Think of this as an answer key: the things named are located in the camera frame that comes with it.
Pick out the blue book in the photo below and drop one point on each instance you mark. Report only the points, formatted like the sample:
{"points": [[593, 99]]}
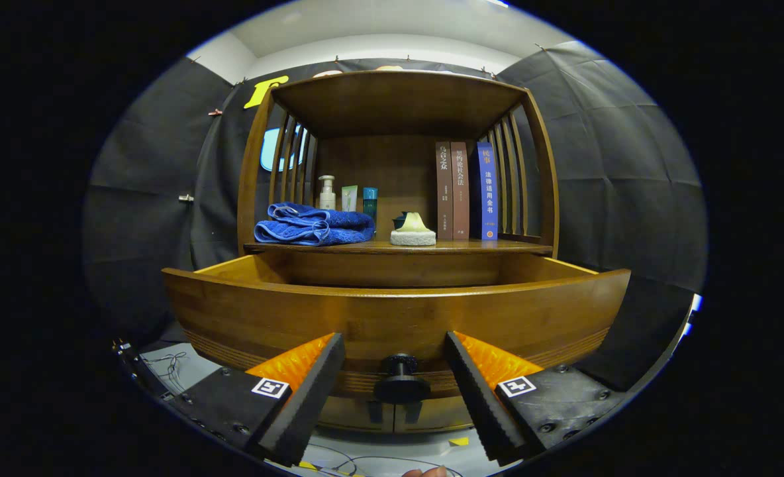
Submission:
{"points": [[488, 192]]}

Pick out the teal bottle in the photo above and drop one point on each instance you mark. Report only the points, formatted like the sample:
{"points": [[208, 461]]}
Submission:
{"points": [[370, 199]]}

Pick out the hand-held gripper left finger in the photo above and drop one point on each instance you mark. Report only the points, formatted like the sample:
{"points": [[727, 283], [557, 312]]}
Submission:
{"points": [[306, 411]]}

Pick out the wooden cabinet door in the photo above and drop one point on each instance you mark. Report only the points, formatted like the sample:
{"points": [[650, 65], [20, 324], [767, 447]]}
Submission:
{"points": [[438, 412], [352, 414]]}

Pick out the blue lidded teacup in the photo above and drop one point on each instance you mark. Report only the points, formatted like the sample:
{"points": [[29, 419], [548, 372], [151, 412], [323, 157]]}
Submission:
{"points": [[398, 220]]}

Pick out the wooden countertop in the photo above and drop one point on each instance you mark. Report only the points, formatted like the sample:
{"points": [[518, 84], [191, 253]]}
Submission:
{"points": [[471, 246]]}

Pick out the wooden drawer with black knob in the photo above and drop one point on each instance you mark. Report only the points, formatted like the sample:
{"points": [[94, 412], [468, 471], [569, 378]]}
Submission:
{"points": [[392, 318]]}

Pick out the wooden cabinet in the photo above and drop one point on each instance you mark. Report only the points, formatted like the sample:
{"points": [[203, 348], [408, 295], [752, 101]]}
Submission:
{"points": [[379, 172]]}

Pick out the white pump bottle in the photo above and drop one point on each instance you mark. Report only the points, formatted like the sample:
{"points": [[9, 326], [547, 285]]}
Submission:
{"points": [[327, 199]]}

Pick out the green and white tube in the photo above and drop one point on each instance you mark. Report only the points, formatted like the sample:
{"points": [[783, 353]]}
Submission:
{"points": [[349, 199]]}

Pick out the reddish brown book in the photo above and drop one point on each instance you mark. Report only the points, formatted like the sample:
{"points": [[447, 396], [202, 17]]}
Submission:
{"points": [[460, 199]]}

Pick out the yellow floor tape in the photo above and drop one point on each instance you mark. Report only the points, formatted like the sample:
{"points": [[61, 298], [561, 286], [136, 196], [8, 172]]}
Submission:
{"points": [[459, 440]]}

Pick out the blue folded towel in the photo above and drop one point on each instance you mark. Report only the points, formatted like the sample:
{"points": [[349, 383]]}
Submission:
{"points": [[326, 228]]}

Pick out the pale green white scrubber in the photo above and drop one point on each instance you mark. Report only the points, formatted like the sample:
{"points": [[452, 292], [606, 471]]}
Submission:
{"points": [[413, 235]]}

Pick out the dark brown book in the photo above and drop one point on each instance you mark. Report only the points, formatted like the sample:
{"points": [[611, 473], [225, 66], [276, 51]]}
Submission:
{"points": [[443, 192]]}

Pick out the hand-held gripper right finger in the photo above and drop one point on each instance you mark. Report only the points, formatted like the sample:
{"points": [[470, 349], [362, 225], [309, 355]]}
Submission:
{"points": [[481, 404]]}

